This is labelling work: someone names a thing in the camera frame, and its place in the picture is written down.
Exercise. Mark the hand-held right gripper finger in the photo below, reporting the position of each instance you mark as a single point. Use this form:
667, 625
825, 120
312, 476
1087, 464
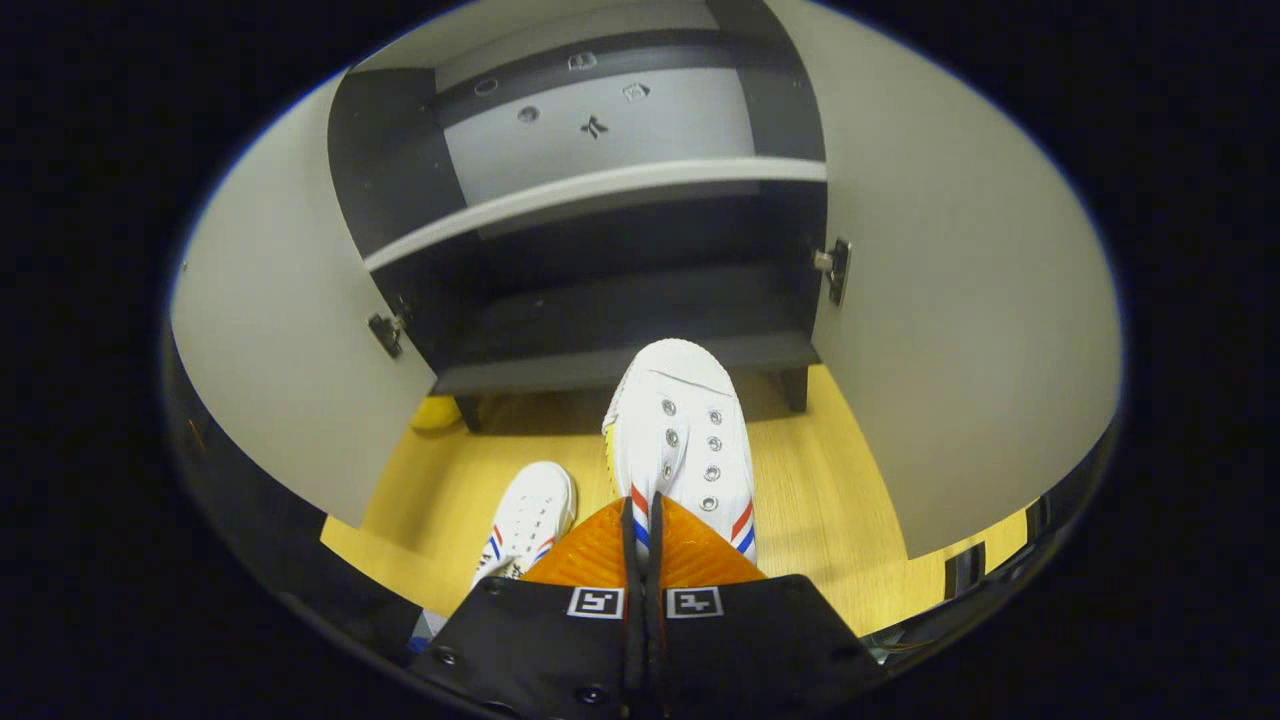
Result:
632, 650
655, 650

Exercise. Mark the white striped shoe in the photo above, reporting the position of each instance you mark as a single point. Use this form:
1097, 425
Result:
680, 440
530, 510

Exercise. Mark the grey shoe cabinet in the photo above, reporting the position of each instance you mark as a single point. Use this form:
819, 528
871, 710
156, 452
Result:
600, 330

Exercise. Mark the grey shoe cabinet door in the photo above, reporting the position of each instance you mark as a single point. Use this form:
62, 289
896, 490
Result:
290, 330
970, 300

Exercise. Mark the white blue flat object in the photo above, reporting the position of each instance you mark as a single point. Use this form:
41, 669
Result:
430, 628

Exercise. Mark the black block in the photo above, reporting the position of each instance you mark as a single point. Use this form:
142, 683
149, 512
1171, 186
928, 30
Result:
1037, 517
965, 570

